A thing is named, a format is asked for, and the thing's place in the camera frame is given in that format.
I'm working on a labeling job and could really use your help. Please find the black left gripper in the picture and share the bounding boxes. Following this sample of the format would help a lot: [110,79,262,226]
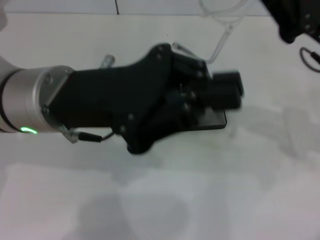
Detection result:
[47,43,176,155]

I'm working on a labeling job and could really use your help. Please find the clear white glasses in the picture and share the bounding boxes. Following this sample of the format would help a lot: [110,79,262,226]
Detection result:
[171,0,251,66]

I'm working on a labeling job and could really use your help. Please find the black glasses case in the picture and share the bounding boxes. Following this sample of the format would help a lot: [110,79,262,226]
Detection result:
[197,108,229,131]

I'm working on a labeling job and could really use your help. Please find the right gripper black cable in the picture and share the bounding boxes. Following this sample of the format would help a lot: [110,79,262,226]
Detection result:
[299,46,320,74]

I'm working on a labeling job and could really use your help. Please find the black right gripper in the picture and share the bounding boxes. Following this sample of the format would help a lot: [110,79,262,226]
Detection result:
[261,0,320,45]

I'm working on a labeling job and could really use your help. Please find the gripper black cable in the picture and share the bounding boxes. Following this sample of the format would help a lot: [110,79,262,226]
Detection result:
[299,46,320,74]
[74,125,116,144]

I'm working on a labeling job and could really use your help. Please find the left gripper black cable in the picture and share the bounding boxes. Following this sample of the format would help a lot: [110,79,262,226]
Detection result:
[74,125,116,144]

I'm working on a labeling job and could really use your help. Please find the silver cable plug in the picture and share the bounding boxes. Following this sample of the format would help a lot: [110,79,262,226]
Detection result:
[100,54,116,69]

